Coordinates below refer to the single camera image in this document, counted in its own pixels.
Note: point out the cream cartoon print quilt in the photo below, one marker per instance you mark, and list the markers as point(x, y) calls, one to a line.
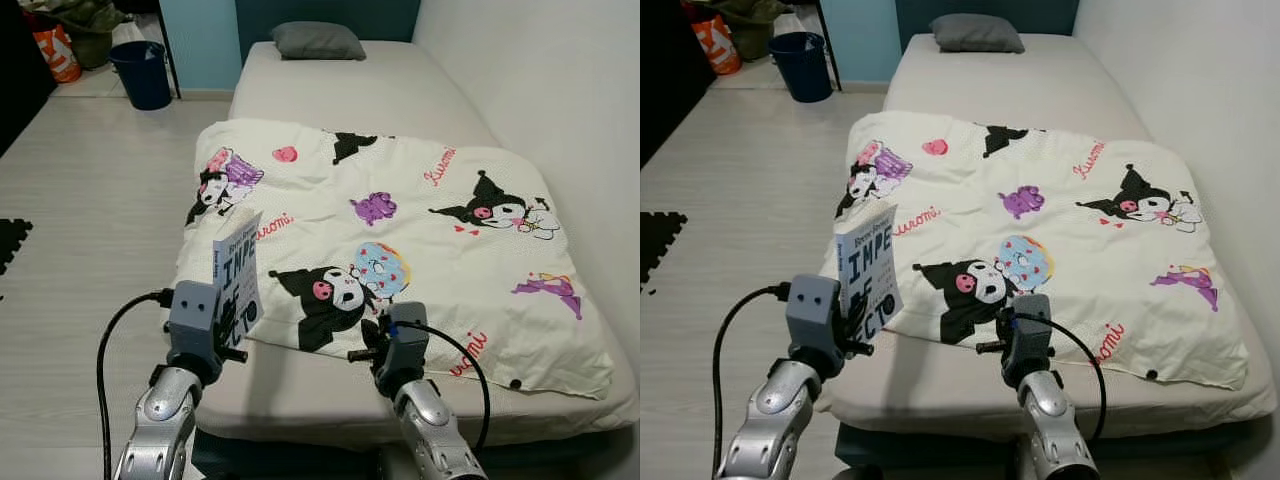
point(430, 270)
point(1070, 270)

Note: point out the grey fabric pillow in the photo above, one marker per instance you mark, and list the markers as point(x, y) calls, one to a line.
point(975, 33)
point(318, 40)

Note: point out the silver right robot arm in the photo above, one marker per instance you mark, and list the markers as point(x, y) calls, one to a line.
point(1055, 425)
point(430, 430)

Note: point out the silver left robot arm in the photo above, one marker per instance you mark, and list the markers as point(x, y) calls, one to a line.
point(770, 420)
point(160, 420)

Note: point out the black foam floor mat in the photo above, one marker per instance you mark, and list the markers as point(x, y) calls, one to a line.
point(660, 245)
point(12, 245)

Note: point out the white sheeted mattress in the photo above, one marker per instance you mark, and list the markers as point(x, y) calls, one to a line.
point(1010, 85)
point(360, 90)

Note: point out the blue round trash bin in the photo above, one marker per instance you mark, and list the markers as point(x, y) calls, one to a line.
point(800, 68)
point(140, 75)

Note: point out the orange white plastic bag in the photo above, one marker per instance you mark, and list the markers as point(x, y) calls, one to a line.
point(716, 45)
point(57, 55)

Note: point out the crumpled olive green cloth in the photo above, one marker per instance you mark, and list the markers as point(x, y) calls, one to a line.
point(750, 20)
point(90, 25)

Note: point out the blue fabric headboard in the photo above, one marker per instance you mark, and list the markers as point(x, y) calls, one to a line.
point(990, 8)
point(330, 12)

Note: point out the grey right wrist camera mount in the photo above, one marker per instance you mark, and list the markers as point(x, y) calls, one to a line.
point(1028, 340)
point(405, 350)

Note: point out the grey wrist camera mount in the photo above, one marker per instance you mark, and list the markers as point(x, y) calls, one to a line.
point(1028, 340)
point(812, 320)
point(405, 350)
point(193, 320)

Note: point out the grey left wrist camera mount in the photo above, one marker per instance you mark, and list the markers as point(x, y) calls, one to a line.
point(193, 320)
point(812, 320)

